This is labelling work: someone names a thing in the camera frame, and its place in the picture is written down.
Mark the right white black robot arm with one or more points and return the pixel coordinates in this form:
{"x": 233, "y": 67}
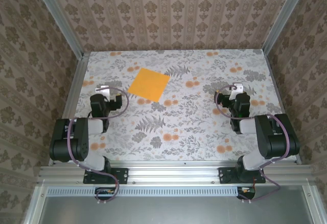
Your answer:
{"x": 276, "y": 142}

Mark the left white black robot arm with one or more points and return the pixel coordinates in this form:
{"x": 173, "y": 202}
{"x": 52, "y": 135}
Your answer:
{"x": 81, "y": 147}

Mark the grey sheet metal panel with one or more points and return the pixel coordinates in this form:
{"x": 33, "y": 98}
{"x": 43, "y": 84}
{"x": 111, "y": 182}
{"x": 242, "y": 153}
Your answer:
{"x": 178, "y": 211}

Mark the floral patterned table cover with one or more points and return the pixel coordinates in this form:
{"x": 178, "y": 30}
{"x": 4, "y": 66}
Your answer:
{"x": 178, "y": 142}

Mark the black connector board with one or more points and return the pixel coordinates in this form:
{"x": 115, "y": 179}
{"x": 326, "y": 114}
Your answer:
{"x": 104, "y": 193}
{"x": 246, "y": 193}

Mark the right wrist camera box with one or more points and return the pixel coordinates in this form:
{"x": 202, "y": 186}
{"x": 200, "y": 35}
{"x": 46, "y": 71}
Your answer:
{"x": 237, "y": 87}

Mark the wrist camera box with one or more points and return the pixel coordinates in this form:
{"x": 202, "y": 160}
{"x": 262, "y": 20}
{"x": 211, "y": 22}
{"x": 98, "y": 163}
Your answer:
{"x": 237, "y": 87}
{"x": 103, "y": 90}

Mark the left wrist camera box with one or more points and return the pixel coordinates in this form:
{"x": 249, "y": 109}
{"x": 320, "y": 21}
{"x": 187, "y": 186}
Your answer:
{"x": 103, "y": 90}

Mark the aluminium table side rail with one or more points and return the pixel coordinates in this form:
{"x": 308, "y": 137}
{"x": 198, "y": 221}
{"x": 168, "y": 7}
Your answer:
{"x": 70, "y": 106}
{"x": 282, "y": 106}

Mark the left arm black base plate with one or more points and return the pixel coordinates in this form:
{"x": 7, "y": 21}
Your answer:
{"x": 122, "y": 175}

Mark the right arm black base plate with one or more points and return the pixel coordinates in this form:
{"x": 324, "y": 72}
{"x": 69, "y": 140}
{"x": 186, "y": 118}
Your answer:
{"x": 224, "y": 175}

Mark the long aluminium frame rail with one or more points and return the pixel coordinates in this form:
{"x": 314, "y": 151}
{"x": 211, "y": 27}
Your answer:
{"x": 173, "y": 175}

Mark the aluminium corner post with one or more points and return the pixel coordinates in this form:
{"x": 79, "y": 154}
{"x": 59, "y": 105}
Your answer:
{"x": 59, "y": 17}
{"x": 284, "y": 17}

